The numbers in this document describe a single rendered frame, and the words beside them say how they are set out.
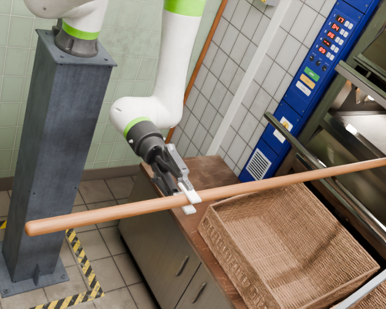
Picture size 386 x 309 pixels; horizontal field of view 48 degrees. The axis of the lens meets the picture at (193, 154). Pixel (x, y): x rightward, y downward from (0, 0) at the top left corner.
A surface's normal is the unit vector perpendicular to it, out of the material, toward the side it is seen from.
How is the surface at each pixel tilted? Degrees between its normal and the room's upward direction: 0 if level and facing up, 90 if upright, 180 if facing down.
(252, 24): 90
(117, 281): 0
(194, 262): 90
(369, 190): 70
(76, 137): 90
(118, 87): 90
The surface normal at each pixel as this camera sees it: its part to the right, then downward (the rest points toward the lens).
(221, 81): -0.79, 0.07
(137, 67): 0.50, 0.65
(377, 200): -0.62, -0.19
